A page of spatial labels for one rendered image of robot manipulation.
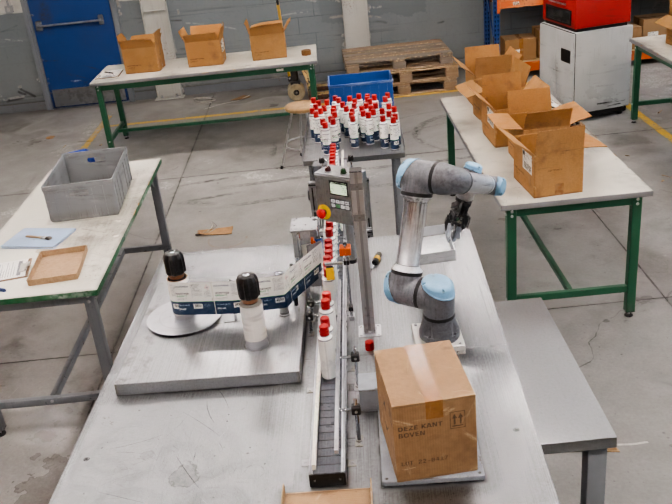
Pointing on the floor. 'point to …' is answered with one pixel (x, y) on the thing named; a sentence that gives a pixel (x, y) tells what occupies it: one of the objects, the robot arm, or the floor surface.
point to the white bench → (106, 266)
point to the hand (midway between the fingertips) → (450, 239)
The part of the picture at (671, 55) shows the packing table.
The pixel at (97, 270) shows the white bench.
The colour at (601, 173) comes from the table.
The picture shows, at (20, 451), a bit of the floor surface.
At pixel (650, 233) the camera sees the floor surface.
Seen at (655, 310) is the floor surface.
